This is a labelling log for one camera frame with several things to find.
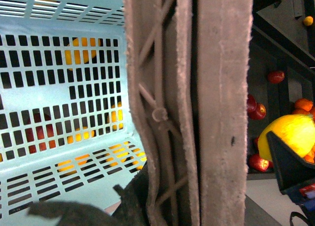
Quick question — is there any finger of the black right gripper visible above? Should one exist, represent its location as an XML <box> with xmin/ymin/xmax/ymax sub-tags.
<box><xmin>267</xmin><ymin>131</ymin><xmax>315</xmax><ymax>195</ymax></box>

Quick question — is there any yellow lemon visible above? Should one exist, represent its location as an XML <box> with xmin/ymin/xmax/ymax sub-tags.
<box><xmin>257</xmin><ymin>114</ymin><xmax>315</xmax><ymax>161</ymax></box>

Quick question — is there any brown basket handle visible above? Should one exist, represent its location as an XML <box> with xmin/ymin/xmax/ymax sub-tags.
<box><xmin>124</xmin><ymin>0</ymin><xmax>253</xmax><ymax>226</ymax></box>

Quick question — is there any light blue plastic basket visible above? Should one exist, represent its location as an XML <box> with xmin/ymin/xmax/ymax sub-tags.
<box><xmin>0</xmin><ymin>0</ymin><xmax>146</xmax><ymax>226</ymax></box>

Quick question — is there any red apple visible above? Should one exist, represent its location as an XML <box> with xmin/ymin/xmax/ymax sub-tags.
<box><xmin>267</xmin><ymin>70</ymin><xmax>285</xmax><ymax>84</ymax></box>

